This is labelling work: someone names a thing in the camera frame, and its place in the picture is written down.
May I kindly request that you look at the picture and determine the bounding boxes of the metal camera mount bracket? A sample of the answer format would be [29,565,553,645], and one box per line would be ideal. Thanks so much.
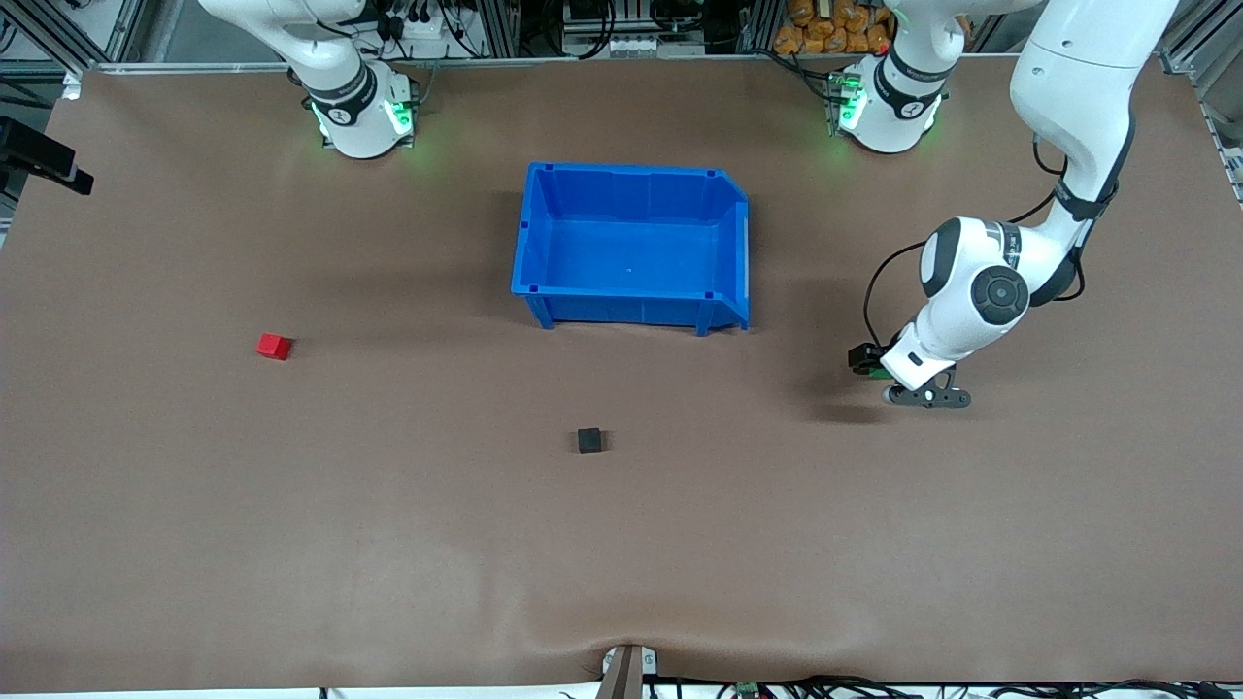
[600,644,659,699]

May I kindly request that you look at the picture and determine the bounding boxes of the blue plastic storage bin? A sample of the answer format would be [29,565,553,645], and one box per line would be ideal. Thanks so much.
[511,162,752,337]

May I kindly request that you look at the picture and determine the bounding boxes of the brown table mat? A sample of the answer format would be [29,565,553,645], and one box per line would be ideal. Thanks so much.
[0,53,1243,695]

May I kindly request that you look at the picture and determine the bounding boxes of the aluminium extrusion frame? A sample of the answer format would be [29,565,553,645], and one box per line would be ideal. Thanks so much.
[1165,0,1243,205]
[0,0,147,77]

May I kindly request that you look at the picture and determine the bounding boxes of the orange snack bags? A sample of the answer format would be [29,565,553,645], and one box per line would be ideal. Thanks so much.
[774,0,894,55]

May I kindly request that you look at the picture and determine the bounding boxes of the white power strip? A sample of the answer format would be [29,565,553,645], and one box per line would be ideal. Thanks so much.
[374,0,453,61]
[607,35,705,58]

